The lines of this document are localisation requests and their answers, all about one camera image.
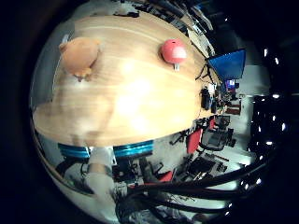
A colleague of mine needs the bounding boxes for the orange plush bear toy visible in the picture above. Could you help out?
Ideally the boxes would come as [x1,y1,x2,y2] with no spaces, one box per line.
[58,36,102,82]

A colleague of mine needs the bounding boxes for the blue metal bar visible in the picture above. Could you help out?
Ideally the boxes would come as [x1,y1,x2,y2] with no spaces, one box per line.
[57,143,92,160]
[112,139,155,159]

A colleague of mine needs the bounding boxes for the red office chair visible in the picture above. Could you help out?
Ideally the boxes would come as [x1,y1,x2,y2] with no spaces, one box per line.
[186,128,204,155]

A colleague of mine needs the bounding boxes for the black device on table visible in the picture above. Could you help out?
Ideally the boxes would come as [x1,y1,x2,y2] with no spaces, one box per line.
[200,87,212,111]

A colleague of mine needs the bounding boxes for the red ball toy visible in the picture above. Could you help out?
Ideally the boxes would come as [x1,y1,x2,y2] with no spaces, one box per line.
[160,38,189,72]

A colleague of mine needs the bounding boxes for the black tripod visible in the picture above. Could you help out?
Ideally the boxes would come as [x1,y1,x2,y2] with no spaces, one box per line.
[195,63,216,84]

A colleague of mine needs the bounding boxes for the large blue monitor screen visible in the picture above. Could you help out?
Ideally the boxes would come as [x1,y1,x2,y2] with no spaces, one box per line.
[207,49,247,82]

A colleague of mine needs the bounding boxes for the black cable bundle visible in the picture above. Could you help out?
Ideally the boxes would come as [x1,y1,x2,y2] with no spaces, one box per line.
[115,157,274,223]

